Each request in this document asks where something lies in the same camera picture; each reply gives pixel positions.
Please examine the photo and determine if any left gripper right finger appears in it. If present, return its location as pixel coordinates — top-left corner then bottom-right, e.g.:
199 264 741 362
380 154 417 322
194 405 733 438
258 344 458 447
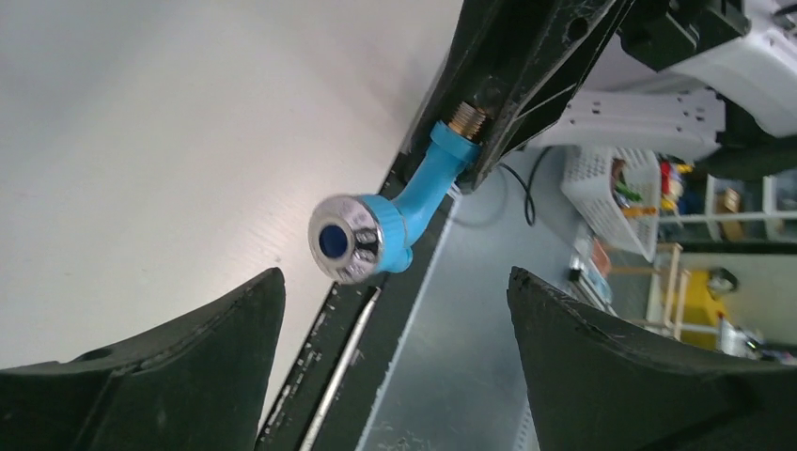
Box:
507 267 796 450

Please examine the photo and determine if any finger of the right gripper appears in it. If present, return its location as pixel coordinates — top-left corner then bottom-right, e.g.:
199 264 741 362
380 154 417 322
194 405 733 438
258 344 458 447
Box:
402 1 547 168
473 1 633 189

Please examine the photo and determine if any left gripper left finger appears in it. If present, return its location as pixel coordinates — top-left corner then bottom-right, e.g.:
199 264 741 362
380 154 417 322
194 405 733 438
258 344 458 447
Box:
1 268 286 450

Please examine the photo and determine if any blue plastic water faucet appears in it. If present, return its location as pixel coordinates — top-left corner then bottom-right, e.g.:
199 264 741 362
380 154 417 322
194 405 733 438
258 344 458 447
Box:
308 102 487 284

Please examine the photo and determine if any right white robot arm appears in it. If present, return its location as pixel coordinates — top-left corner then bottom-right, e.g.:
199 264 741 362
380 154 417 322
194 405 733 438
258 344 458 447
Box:
398 1 796 193

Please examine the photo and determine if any white perforated plastic basket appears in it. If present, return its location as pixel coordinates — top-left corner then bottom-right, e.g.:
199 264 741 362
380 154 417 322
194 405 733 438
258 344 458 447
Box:
561 147 661 261

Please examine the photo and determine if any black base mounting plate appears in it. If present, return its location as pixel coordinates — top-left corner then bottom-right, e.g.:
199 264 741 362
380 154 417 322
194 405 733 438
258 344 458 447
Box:
255 194 454 450

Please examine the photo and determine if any yellow box in background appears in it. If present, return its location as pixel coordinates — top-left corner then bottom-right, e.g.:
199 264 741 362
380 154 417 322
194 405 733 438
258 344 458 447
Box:
680 270 727 350

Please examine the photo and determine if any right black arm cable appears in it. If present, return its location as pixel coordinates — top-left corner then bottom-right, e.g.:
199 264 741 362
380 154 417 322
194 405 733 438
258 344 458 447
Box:
497 147 555 227

